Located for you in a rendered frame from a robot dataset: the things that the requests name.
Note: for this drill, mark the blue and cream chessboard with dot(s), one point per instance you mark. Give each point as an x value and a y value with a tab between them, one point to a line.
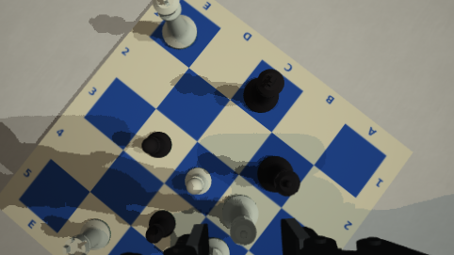
90	165

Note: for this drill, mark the white pawn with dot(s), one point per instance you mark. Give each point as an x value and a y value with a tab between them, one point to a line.
198	180

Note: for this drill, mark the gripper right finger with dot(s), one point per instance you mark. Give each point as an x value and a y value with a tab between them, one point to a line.
296	241

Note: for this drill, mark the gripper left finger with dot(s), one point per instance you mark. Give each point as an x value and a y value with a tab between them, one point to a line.
197	243

